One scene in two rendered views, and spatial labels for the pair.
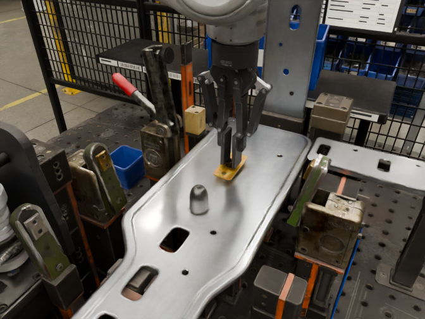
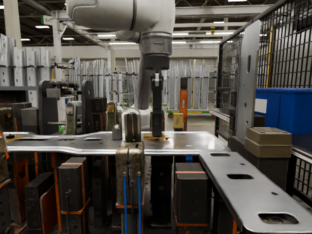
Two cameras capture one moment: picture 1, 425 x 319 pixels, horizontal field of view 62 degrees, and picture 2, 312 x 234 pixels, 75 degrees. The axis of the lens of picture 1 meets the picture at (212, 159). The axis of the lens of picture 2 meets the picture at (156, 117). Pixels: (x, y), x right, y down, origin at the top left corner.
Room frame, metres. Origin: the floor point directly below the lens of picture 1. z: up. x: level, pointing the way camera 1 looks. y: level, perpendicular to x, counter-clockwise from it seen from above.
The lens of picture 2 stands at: (0.26, -0.59, 1.17)
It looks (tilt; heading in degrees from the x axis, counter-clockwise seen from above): 9 degrees down; 63
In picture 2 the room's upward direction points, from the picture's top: straight up
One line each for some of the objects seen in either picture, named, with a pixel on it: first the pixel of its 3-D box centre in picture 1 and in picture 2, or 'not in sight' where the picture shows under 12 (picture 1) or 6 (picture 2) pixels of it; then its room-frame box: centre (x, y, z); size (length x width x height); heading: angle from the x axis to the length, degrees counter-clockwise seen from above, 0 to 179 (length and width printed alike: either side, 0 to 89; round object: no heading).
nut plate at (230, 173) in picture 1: (231, 163); (157, 134); (0.55, -0.04, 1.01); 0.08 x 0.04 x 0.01; 152
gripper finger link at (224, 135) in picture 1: (226, 146); not in sight; (0.56, -0.03, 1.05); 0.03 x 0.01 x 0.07; 152
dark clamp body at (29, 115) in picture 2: not in sight; (39, 152); (0.21, 0.37, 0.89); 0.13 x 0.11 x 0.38; 62
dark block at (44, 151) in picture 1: (67, 244); (100, 146); (0.44, 0.27, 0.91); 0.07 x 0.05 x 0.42; 62
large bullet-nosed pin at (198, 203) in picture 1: (198, 200); (117, 133); (0.44, 0.02, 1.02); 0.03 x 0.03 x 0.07
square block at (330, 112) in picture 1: (320, 164); (262, 197); (0.74, -0.28, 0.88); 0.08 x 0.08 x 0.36; 62
